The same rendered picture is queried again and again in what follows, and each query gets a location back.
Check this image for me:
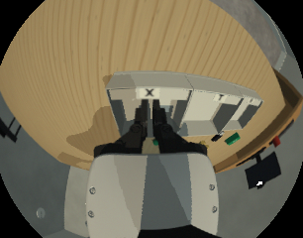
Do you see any white rack of open bins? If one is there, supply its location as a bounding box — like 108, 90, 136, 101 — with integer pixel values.
105, 70, 263, 138

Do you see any black usb stick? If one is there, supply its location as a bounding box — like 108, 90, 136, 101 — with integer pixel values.
211, 131, 225, 142

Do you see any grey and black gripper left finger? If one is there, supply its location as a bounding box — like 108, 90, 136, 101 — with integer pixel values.
94, 99, 148, 158

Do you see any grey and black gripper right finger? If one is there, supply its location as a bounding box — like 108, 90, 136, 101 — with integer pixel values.
152, 99, 207, 156

